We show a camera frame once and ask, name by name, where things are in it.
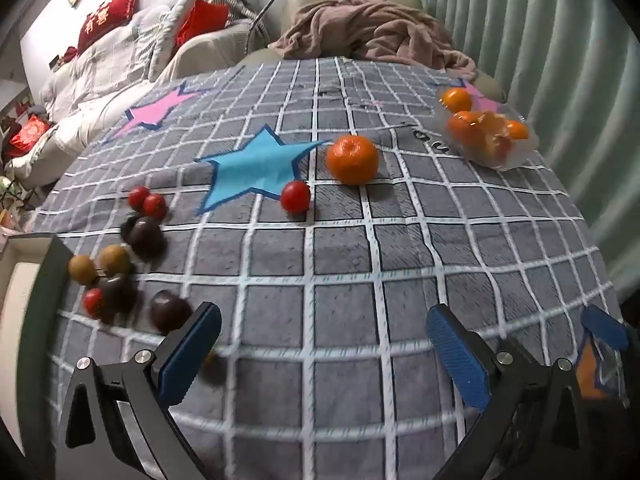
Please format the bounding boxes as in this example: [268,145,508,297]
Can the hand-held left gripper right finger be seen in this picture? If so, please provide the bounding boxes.
[425,303,608,480]

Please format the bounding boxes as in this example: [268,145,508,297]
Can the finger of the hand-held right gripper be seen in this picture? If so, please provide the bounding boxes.
[581,304,631,357]

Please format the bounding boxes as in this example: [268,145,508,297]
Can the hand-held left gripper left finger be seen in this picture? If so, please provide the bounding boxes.
[54,301,222,480]

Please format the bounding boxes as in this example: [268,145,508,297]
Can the white tray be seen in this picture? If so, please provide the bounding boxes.
[0,232,72,453]

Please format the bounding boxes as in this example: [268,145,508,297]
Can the grey checked blanket with stars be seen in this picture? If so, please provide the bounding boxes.
[20,55,626,480]

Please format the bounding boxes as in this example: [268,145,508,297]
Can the large mandarin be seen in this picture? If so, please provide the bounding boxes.
[326,135,379,186]

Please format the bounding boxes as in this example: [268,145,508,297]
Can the pale green curtain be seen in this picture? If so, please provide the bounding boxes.
[422,0,640,311]

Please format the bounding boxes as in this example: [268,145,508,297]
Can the red pillow with gold pattern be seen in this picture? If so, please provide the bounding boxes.
[7,115,51,158]

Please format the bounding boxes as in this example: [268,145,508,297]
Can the white covered sofa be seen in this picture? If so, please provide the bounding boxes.
[10,0,281,186]

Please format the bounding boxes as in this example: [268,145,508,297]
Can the grey striped cushion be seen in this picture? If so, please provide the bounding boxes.
[147,0,251,81]

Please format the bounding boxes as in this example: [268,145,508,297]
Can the plain red pillow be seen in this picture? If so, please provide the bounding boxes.
[172,0,231,51]

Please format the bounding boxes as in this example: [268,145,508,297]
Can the pink throw blanket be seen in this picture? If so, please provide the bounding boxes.
[270,0,476,72]

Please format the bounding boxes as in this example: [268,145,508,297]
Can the large red pillow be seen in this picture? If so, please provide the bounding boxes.
[77,0,143,56]

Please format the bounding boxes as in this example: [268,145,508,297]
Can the grey gooseneck cable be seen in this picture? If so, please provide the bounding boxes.
[245,0,308,58]

